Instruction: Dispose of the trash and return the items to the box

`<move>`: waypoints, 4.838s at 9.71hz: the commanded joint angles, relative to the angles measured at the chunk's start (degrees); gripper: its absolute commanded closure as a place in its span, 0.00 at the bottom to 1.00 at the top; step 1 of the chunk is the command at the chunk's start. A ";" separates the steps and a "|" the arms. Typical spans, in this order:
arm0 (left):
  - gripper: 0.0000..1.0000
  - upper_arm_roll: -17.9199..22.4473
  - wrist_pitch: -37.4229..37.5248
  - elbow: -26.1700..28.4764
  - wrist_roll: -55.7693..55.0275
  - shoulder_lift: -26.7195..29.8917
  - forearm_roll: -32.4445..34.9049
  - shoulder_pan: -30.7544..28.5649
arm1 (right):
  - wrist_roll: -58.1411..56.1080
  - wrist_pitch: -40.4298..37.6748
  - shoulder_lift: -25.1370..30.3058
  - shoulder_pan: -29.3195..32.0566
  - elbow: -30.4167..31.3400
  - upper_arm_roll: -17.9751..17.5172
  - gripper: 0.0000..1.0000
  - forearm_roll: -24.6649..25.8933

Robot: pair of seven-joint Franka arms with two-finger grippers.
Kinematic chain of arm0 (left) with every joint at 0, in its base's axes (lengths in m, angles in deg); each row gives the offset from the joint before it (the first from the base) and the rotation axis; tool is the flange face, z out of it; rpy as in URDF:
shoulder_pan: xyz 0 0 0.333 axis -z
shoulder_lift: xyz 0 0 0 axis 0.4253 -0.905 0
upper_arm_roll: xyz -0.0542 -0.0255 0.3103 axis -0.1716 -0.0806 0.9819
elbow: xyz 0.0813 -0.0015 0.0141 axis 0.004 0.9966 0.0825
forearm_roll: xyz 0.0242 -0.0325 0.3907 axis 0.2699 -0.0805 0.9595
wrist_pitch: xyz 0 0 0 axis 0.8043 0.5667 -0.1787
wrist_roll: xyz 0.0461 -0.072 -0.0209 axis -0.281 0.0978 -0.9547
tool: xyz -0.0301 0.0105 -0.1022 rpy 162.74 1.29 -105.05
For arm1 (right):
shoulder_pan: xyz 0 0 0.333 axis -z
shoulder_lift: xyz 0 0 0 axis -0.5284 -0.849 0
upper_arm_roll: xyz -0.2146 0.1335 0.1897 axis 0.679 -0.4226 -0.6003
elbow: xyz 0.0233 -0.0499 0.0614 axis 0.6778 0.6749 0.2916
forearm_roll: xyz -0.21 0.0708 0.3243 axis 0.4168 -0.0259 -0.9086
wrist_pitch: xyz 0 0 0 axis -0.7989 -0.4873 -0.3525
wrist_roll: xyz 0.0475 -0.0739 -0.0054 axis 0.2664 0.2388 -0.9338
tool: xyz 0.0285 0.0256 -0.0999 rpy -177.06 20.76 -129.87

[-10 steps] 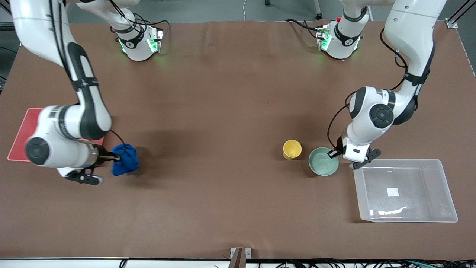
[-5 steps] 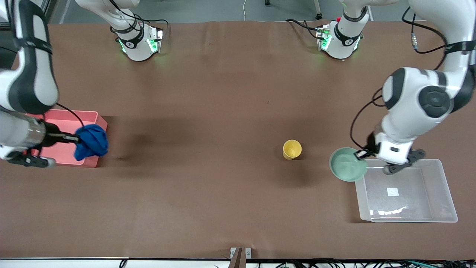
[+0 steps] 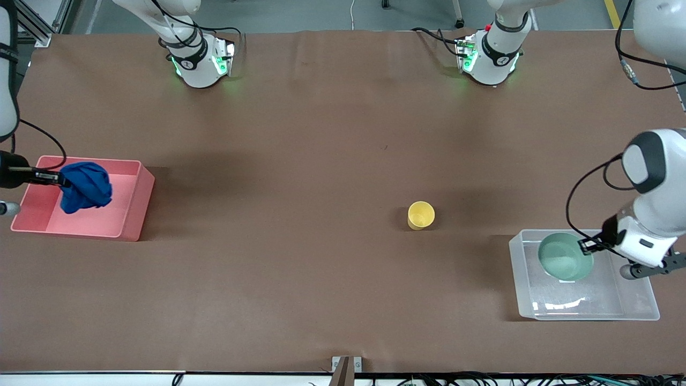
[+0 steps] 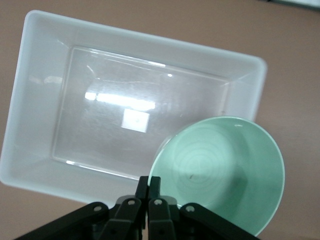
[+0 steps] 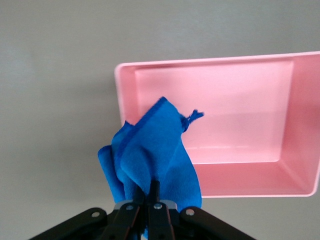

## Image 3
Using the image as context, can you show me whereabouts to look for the green plastic bowl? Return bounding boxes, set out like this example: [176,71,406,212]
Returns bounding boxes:
[538,232,595,283]

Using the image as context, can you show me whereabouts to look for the blue microfiber cloth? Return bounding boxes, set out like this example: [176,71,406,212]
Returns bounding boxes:
[58,161,114,215]

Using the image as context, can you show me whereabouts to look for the yellow plastic cup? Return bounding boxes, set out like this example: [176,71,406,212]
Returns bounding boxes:
[407,201,436,231]

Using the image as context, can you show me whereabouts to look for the clear plastic box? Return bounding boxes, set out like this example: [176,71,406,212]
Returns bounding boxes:
[508,229,661,322]

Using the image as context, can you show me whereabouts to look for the pink plastic box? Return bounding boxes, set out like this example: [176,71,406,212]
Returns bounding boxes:
[10,155,156,242]

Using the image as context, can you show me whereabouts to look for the black right arm wrist cable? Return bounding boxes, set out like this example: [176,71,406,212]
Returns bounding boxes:
[10,118,68,173]

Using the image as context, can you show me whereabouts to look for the black arm wrist cable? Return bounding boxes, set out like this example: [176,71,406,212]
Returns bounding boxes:
[566,153,639,240]
[10,118,68,173]

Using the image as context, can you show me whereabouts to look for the black left arm wrist cable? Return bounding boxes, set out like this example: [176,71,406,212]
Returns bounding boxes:
[566,153,639,240]

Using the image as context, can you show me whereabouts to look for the aluminium frame profile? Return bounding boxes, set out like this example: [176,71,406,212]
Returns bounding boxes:
[0,0,73,48]

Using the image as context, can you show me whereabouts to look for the black cable with silver connector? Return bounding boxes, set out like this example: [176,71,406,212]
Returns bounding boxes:
[615,0,686,91]

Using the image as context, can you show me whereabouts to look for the black right arm base cables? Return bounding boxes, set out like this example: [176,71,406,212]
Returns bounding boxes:
[150,0,243,51]

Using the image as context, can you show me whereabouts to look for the black left arm base cable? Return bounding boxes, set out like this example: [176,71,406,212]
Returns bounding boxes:
[411,27,468,57]

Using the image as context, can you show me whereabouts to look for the metal table edge bracket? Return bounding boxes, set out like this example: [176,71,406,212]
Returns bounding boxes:
[331,356,363,386]

